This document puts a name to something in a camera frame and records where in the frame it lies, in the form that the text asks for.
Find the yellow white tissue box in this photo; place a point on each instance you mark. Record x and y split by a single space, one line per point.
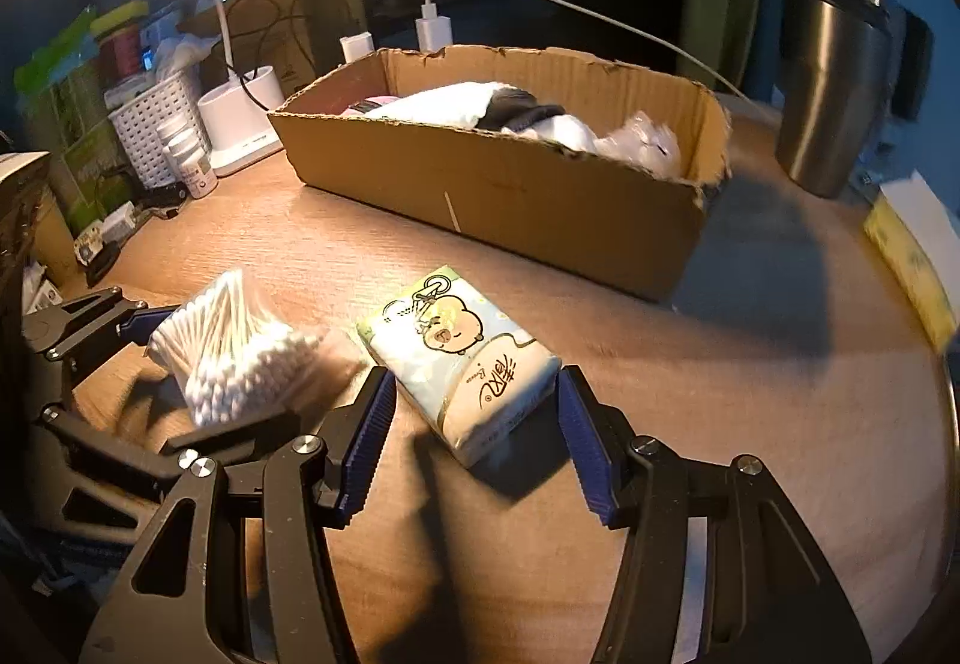
918 238

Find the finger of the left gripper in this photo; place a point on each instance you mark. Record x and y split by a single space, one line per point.
139 326

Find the white knitted cloth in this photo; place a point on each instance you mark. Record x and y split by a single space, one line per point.
459 105

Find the cartoon tissue packet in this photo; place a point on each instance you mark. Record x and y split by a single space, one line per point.
470 370

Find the white pill bottle rear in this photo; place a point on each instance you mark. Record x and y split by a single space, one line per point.
177 132

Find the black flashlight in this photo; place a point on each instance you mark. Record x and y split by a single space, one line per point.
168 196

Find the pink yarn ball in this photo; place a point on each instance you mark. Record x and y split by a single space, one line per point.
366 106

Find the brown cardboard box tray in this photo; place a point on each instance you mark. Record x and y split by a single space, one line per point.
588 215

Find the brown paper bag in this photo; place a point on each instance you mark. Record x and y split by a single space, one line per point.
273 33

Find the white pill bottle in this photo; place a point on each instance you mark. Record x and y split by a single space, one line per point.
177 132
193 167

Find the dark sock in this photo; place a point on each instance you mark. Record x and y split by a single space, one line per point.
514 110

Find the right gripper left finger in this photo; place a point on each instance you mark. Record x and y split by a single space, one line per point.
180 596

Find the stainless steel tumbler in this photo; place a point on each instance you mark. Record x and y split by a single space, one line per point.
837 77

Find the white pill bottle front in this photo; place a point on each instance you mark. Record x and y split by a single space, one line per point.
193 167

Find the white woven plastic basket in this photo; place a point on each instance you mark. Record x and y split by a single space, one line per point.
136 124

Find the pack of cotton swabs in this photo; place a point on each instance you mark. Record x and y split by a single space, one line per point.
231 355

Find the crumpled clear plastic wrap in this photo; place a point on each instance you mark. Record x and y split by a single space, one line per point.
643 143

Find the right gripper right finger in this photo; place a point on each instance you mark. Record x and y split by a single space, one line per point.
770 594

